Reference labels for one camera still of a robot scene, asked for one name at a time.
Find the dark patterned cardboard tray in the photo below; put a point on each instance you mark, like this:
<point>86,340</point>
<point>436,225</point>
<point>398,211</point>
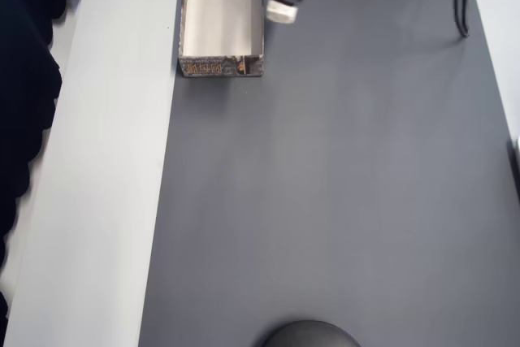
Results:
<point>221,18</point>

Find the black round stand base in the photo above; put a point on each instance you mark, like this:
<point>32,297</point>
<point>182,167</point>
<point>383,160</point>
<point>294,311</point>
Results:
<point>313,335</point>

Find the white rectangular block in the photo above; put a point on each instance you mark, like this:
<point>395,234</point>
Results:
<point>282,14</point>

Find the dark blue curtain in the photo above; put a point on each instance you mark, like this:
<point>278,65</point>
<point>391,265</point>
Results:
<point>20,79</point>

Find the grey table mat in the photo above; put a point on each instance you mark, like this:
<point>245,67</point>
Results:
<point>304,180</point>

